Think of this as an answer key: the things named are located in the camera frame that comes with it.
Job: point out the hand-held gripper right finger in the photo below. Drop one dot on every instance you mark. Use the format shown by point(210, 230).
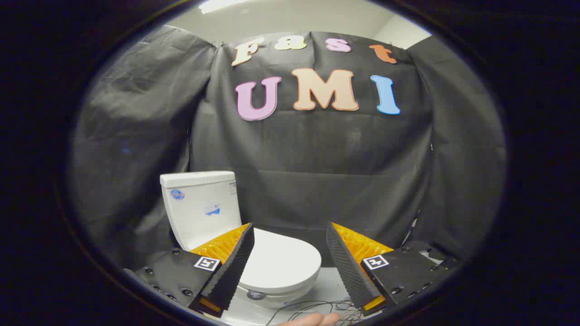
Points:
point(346, 271)

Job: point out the black backdrop cloth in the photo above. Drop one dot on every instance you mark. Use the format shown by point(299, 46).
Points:
point(317, 158)

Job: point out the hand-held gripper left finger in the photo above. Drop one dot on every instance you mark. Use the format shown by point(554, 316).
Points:
point(235, 271)

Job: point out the white toilet bowl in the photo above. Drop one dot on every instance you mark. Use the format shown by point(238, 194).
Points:
point(290, 301)

